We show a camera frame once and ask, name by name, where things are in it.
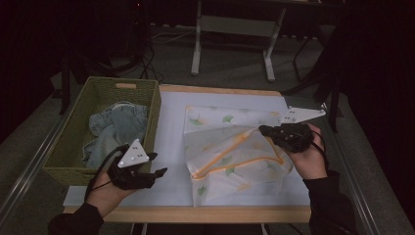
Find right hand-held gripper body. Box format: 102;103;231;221
264;107;327;155

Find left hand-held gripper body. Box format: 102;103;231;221
107;138;158;191

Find light blue denim garment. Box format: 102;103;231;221
81;101;151;169

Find leaf print mesh laundry bag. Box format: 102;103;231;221
183;104;295;208

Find green woven basket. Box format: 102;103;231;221
42;75;162;188

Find person's right hand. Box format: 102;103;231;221
286;122;329;181

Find person's left hand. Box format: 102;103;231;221
84;168;139;218

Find wooden table with white mat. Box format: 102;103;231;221
62;90;311;208

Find dark metal stand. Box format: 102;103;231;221
58;48;145;116

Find right hand-held gripper cable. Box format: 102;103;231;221
305;129;330;171

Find hand-held gripper cable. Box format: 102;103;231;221
305;129;330;171
83;146;129;202

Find left hand-held gripper cable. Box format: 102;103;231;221
83;146;129;202

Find dark chair frame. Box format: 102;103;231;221
281;16;347;133

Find grey metal floor rail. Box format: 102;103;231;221
317;103;382;235
0;110;67;217

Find black floor cables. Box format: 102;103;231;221
138;41;166;83

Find white metal desk frame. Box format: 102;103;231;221
190;0;289;83

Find white floor cable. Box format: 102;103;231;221
149;29;198;46

